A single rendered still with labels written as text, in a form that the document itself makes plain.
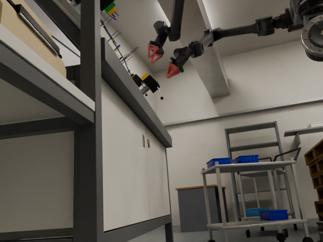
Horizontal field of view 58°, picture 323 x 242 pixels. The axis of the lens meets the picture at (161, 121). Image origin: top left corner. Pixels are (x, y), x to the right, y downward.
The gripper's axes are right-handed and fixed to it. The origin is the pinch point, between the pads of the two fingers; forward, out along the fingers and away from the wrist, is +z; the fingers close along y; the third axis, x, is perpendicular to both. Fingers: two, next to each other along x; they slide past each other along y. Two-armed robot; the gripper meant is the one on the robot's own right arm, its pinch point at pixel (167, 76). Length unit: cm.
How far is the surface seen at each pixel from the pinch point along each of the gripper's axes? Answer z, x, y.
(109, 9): 11, 5, 64
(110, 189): 55, 47, 62
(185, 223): 83, -27, -389
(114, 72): 31, 31, 72
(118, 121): 40, 32, 57
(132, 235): 64, 53, 42
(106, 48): 28, 30, 79
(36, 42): 40, 40, 101
